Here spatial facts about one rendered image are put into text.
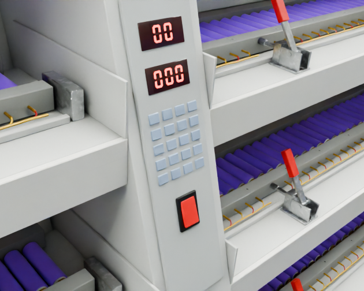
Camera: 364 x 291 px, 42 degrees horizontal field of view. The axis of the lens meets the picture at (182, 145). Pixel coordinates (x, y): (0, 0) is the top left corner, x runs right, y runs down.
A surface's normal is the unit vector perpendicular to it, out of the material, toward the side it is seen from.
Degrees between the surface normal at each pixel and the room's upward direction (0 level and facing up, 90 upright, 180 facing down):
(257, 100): 107
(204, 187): 90
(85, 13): 90
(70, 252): 17
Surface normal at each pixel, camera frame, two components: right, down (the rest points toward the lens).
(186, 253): 0.66, 0.14
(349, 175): 0.07, -0.87
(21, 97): 0.67, 0.41
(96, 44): -0.74, 0.29
